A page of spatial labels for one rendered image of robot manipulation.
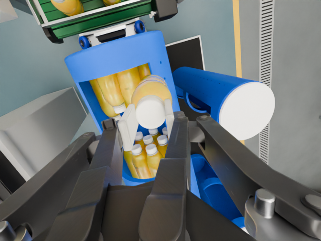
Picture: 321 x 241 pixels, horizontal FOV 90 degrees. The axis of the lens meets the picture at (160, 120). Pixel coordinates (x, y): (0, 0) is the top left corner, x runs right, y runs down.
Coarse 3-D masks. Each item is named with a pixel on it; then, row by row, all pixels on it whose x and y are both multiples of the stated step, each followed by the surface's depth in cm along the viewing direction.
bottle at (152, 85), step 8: (144, 80) 28; (152, 80) 25; (160, 80) 28; (136, 88) 24; (144, 88) 23; (152, 88) 22; (160, 88) 23; (168, 88) 27; (136, 96) 23; (144, 96) 21; (152, 96) 21; (160, 96) 22; (168, 96) 23; (136, 104) 22
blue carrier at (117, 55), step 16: (160, 32) 42; (96, 48) 34; (112, 48) 34; (128, 48) 35; (144, 48) 37; (160, 48) 41; (80, 64) 37; (96, 64) 36; (112, 64) 36; (128, 64) 36; (160, 64) 42; (80, 80) 40; (176, 96) 51; (96, 112) 55; (144, 128) 74; (160, 128) 73; (128, 176) 56; (192, 176) 61; (192, 192) 61
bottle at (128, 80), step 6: (120, 72) 45; (126, 72) 44; (132, 72) 45; (138, 72) 47; (120, 78) 45; (126, 78) 45; (132, 78) 45; (138, 78) 46; (120, 84) 46; (126, 84) 45; (132, 84) 45; (138, 84) 46; (126, 90) 46; (132, 90) 46; (126, 96) 47
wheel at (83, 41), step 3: (81, 36) 54; (84, 36) 55; (81, 39) 55; (84, 39) 54; (87, 39) 55; (81, 42) 56; (84, 42) 54; (87, 42) 55; (81, 45) 57; (84, 45) 55; (87, 45) 55; (84, 48) 56
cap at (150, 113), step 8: (144, 104) 20; (152, 104) 20; (160, 104) 20; (136, 112) 20; (144, 112) 20; (152, 112) 20; (160, 112) 20; (144, 120) 20; (152, 120) 20; (160, 120) 20; (152, 128) 21
